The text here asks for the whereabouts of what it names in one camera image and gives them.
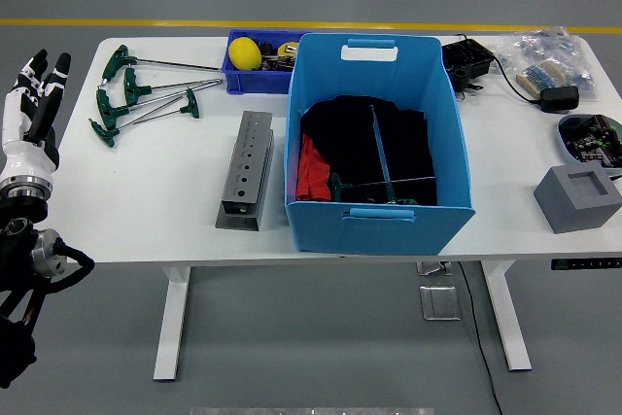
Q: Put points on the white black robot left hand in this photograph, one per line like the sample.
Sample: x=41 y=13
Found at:
x=19 y=160

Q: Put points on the grey metal tool holder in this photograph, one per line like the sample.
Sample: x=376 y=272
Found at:
x=248 y=162

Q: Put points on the large blue folding box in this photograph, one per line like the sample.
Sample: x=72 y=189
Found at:
x=389 y=235

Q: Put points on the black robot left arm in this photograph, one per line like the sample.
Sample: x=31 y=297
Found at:
x=19 y=213

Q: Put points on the white table leg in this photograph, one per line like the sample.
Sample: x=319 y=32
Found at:
x=170 y=327
x=507 y=327

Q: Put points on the small blue plastic bin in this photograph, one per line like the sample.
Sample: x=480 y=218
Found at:
x=252 y=82

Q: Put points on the yellow lemon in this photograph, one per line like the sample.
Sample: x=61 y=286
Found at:
x=245 y=53

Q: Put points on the black round capacitor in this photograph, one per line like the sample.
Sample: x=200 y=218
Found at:
x=267 y=49

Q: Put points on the brown electronic parts pile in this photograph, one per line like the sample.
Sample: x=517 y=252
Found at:
x=279 y=63

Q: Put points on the yellow tape measure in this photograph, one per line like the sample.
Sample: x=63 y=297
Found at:
x=287 y=49

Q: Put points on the red cloth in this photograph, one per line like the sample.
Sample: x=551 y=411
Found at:
x=311 y=177

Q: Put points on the black cloth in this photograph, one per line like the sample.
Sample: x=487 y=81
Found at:
x=340 y=143

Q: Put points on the square metal floor plate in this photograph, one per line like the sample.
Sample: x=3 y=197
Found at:
x=439 y=303

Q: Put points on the black battery charger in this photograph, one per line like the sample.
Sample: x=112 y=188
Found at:
x=466 y=58

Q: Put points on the beige resistor tape strip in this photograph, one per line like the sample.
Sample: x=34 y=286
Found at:
x=539 y=77

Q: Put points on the clear plastic parts bags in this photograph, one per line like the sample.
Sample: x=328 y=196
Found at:
x=549 y=45

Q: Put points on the black power adapter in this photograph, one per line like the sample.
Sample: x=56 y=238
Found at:
x=559 y=99

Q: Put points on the light blue bowl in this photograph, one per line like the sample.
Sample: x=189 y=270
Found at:
x=562 y=140

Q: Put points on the grey block with square recess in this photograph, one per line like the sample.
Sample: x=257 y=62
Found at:
x=568 y=211

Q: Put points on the black desk control panel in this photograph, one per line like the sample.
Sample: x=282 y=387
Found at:
x=583 y=264

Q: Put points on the dark electronic components pile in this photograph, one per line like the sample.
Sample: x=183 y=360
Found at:
x=593 y=143

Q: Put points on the small metal floor bracket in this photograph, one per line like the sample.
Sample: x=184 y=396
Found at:
x=432 y=268

